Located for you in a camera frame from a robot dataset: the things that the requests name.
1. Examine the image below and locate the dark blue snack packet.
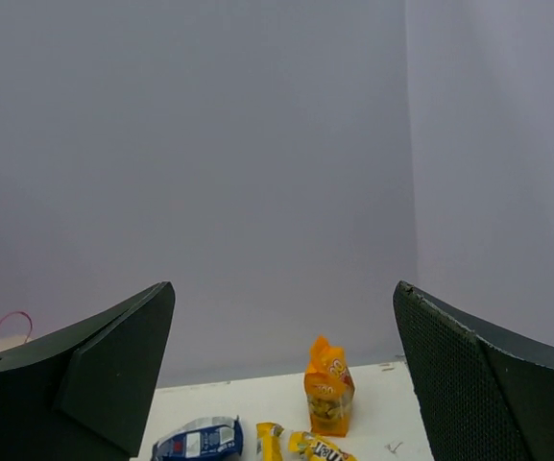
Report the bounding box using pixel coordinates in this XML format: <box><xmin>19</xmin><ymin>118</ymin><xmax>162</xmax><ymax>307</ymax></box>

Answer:
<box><xmin>151</xmin><ymin>416</ymin><xmax>244</xmax><ymax>461</ymax></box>

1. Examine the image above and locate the yellow M&M snack packet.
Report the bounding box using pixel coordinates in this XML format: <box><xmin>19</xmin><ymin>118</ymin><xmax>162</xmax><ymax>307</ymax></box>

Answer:
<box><xmin>256</xmin><ymin>422</ymin><xmax>284</xmax><ymax>461</ymax></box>

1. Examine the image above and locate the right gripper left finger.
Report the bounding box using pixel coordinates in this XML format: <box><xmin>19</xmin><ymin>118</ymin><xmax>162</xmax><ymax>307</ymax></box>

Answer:
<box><xmin>0</xmin><ymin>281</ymin><xmax>175</xmax><ymax>460</ymax></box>

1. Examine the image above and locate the orange yellow snack packet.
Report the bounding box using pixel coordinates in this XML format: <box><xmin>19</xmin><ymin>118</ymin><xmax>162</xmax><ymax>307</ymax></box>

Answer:
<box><xmin>303</xmin><ymin>335</ymin><xmax>355</xmax><ymax>437</ymax></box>

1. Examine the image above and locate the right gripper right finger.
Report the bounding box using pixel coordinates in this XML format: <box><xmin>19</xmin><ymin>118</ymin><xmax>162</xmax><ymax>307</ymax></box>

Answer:
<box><xmin>393</xmin><ymin>281</ymin><xmax>554</xmax><ymax>461</ymax></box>

